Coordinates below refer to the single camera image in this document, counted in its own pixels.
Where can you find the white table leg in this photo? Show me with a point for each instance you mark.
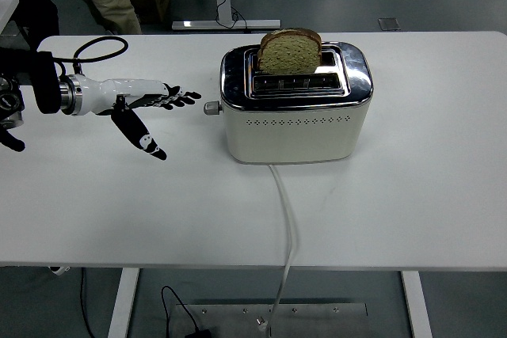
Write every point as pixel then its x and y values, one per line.
pixel 123 306
pixel 416 306

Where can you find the cream chrome toaster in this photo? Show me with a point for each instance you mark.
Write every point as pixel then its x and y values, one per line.
pixel 293 140

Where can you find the brown cardboard box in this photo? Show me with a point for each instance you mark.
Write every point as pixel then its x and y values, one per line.
pixel 156 5

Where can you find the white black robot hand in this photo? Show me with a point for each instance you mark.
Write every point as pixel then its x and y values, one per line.
pixel 103 94

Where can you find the white side table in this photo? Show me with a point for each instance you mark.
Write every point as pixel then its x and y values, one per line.
pixel 8 9

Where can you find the grey floor outlet plate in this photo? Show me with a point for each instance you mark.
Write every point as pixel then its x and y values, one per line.
pixel 389 23

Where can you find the small white object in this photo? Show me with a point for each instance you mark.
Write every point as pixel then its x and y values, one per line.
pixel 59 270

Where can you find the brown bread slice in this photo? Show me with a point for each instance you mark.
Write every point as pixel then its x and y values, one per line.
pixel 289 57

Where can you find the black chair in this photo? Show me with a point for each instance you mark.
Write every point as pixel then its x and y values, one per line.
pixel 35 9

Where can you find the grey metal plate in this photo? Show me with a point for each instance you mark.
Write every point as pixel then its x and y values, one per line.
pixel 317 320

